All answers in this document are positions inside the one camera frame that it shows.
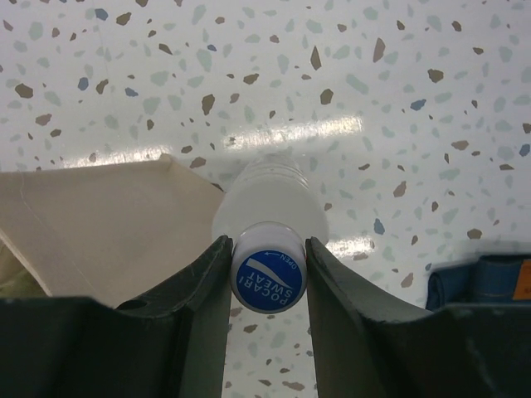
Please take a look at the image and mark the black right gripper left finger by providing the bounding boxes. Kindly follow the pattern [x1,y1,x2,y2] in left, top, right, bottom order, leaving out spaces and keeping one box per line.
[1,236,232,397]

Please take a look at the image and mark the beige canvas bag orange handles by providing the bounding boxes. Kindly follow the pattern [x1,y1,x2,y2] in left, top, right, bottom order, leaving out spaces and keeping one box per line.
[1,155,223,307]

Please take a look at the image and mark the clear water bottle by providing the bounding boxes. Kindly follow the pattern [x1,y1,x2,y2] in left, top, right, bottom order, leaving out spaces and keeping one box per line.
[212,153,329,314]

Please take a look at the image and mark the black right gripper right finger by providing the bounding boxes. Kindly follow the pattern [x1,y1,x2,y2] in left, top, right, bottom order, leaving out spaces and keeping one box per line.
[305,238,530,397]

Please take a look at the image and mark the dark blue denim cloth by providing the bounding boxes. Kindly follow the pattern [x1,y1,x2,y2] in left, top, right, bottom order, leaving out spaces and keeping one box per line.
[426,254,530,311]

